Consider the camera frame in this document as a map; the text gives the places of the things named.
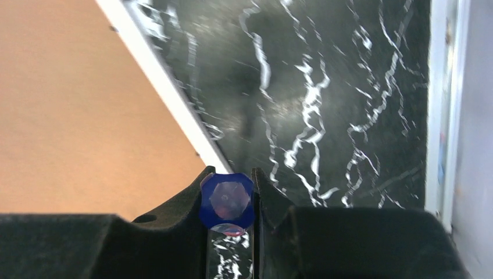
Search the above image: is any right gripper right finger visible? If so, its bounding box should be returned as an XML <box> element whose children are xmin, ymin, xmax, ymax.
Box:
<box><xmin>251</xmin><ymin>168</ymin><xmax>467</xmax><ymax>278</ymax></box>

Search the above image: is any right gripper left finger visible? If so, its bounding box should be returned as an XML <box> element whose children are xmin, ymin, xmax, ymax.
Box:
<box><xmin>1</xmin><ymin>166</ymin><xmax>215</xmax><ymax>278</ymax></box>

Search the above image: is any blue red screwdriver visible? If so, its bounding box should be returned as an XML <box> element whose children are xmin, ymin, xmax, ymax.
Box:
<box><xmin>199</xmin><ymin>173</ymin><xmax>255</xmax><ymax>237</ymax></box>

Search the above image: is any white picture frame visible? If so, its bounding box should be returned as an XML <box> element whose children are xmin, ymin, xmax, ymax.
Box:
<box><xmin>0</xmin><ymin>0</ymin><xmax>234</xmax><ymax>222</ymax></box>

